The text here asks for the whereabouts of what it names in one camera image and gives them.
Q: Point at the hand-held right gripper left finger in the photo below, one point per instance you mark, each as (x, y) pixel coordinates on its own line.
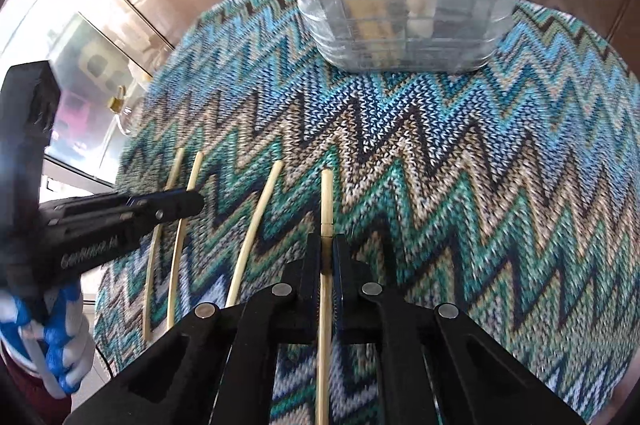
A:
(312, 285)

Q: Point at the glass sliding door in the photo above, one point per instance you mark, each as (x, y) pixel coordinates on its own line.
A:
(85, 55)

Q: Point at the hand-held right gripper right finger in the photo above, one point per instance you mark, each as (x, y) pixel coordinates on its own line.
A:
(342, 300)

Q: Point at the zigzag knitted cloth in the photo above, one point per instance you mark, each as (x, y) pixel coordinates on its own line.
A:
(450, 185)

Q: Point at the person's left forearm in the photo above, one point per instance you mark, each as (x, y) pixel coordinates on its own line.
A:
(20, 380)

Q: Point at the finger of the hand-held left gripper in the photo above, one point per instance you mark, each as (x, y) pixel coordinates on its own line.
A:
(125, 202)
(150, 217)

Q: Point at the bamboo chopstick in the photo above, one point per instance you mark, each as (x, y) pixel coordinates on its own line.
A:
(182, 245)
(152, 265)
(326, 205)
(257, 215)

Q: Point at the oil bottle with red label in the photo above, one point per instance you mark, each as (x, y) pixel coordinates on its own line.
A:
(118, 104)

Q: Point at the person's left hand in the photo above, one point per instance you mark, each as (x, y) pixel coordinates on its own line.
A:
(55, 345)

